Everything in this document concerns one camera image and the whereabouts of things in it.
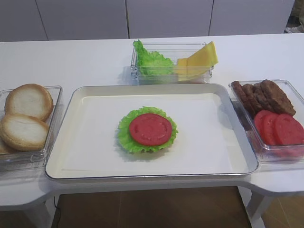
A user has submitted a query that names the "brown meat patty carried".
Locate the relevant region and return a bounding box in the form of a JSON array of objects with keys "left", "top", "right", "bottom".
[{"left": 231, "top": 81, "right": 252, "bottom": 112}]

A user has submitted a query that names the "green lettuce leaf on tray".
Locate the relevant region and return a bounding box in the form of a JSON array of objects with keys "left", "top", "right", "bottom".
[{"left": 117, "top": 107, "right": 178, "bottom": 153}]

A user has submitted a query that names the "green lettuce in container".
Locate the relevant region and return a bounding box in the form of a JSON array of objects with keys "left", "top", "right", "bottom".
[{"left": 133, "top": 40, "right": 174, "bottom": 76}]

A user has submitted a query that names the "clear lettuce and cheese container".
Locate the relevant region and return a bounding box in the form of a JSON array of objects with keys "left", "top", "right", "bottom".
[{"left": 131, "top": 41, "right": 213, "bottom": 85}]

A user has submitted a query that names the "flat yellow cheese slice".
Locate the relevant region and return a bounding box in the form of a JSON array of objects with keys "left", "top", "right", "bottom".
[{"left": 175, "top": 58, "right": 209, "bottom": 82}]

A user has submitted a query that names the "upright yellow cheese slice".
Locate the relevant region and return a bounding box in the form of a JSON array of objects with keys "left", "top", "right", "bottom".
[{"left": 187, "top": 41, "right": 218, "bottom": 67}]

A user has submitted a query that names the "red tomato slice on tray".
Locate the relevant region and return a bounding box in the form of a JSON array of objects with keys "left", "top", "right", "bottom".
[{"left": 129, "top": 113, "right": 173, "bottom": 146}]

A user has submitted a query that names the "white rectangular serving tray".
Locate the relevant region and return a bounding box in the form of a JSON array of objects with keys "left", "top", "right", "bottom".
[{"left": 46, "top": 84, "right": 258, "bottom": 180}]

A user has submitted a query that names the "left red tomato slice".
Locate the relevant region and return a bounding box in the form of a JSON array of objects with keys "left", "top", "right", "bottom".
[{"left": 254, "top": 110, "right": 272, "bottom": 139}]

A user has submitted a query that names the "middle red tomato slice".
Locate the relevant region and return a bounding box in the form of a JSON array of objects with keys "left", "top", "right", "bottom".
[{"left": 262, "top": 113, "right": 283, "bottom": 146}]

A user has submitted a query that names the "clear right patty tomato container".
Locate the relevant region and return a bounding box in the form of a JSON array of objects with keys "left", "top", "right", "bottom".
[{"left": 229, "top": 80, "right": 304, "bottom": 162}]

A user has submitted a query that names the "upper bun half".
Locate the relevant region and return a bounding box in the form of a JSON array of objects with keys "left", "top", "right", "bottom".
[{"left": 4, "top": 84, "right": 54, "bottom": 121}]

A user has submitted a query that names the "bun half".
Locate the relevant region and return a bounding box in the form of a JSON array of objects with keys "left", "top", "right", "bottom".
[
  {"left": 4, "top": 84, "right": 54, "bottom": 121},
  {"left": 0, "top": 114, "right": 49, "bottom": 152}
]

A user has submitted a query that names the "clear left bun container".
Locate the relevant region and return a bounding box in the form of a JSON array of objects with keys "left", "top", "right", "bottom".
[{"left": 0, "top": 86, "right": 63, "bottom": 171}]

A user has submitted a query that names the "front large brown meat patty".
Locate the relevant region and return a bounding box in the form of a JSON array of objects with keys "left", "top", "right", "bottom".
[{"left": 261, "top": 79, "right": 296, "bottom": 116}]

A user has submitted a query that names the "middle bun half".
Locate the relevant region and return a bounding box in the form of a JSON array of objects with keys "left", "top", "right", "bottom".
[{"left": 0, "top": 114, "right": 49, "bottom": 152}]

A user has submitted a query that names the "front red tomato slice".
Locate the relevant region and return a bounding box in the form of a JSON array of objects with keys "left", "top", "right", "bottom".
[{"left": 274, "top": 114, "right": 304, "bottom": 145}]

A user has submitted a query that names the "lowest bun half edge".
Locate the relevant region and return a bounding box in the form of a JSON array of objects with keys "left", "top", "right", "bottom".
[{"left": 0, "top": 139, "right": 15, "bottom": 155}]

